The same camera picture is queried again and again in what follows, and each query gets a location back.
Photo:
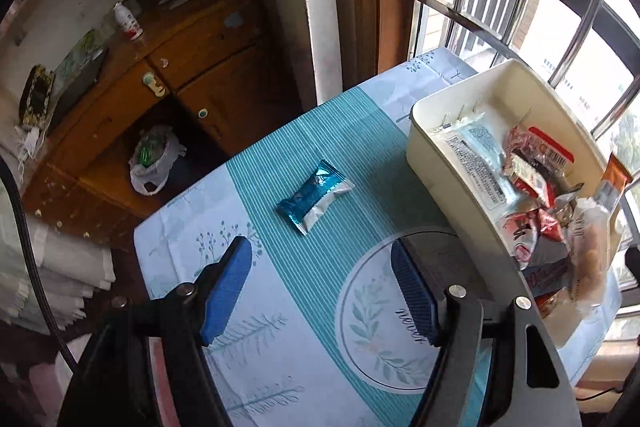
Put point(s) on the clear bread packet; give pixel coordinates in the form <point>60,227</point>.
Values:
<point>590,252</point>

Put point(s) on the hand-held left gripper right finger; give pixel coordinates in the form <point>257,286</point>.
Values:
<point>415,292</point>

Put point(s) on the white lace furniture cover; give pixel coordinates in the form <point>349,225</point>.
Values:
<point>50,277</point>

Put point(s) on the silver snack bag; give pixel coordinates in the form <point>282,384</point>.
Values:
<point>475,162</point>

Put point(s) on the blue leaf print tablecloth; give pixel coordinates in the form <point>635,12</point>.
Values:
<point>280,147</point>

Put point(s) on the white pipe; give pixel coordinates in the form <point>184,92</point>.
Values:
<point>320,7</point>

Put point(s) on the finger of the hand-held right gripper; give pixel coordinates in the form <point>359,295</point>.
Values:
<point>633,267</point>

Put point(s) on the cream plastic storage bin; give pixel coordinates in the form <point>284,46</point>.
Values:
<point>450,142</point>

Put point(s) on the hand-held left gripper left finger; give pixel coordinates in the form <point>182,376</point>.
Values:
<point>227,292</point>

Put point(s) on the white bottle red label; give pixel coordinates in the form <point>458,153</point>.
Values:
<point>129,22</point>

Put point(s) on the black laptop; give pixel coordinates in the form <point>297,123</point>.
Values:
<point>77,87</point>

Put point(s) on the red white barcode packet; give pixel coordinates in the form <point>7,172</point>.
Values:
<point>550,149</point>

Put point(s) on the white drawer child lock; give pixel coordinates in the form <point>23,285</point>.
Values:
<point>154,84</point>

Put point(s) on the small blue snack packet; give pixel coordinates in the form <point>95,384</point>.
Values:
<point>315,197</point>

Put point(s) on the wooden desk with drawers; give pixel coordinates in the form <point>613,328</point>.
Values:
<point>200,57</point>

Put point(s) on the white trash bag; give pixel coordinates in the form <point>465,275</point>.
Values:
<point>155,162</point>

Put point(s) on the red and white snack bag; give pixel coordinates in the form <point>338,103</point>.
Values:
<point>530,232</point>

